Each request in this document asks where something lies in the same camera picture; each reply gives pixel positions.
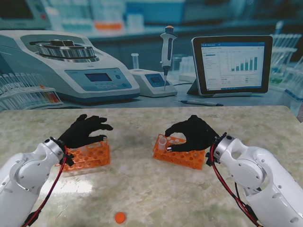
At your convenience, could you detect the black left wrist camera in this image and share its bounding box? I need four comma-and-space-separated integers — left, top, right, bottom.
62, 153, 74, 167

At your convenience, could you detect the red left arm cable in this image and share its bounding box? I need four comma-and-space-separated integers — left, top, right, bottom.
22, 146, 69, 227

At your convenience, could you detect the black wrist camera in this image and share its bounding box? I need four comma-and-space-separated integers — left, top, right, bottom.
205, 152, 221, 166
62, 153, 74, 167

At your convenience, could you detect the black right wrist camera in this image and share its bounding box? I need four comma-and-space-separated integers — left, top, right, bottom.
205, 152, 221, 166

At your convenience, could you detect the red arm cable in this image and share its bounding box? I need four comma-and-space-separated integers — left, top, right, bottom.
22, 146, 69, 227
210, 144, 263, 227

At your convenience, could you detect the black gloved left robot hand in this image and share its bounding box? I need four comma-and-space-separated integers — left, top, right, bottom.
58, 114, 114, 149

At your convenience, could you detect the empty orange test tube rack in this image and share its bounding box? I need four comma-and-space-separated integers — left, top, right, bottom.
55, 138, 111, 171

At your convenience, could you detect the orange tube cap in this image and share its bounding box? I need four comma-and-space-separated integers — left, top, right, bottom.
115, 211, 126, 224

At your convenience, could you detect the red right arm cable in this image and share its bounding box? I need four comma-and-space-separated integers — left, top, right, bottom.
210, 144, 263, 227

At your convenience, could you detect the clear plastic test tube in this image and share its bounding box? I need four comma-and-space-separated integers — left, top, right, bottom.
158, 136, 168, 151

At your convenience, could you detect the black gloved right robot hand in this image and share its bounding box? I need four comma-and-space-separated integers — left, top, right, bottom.
164, 115, 220, 152

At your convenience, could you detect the printed laboratory backdrop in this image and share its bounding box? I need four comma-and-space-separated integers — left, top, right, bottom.
0, 0, 303, 117

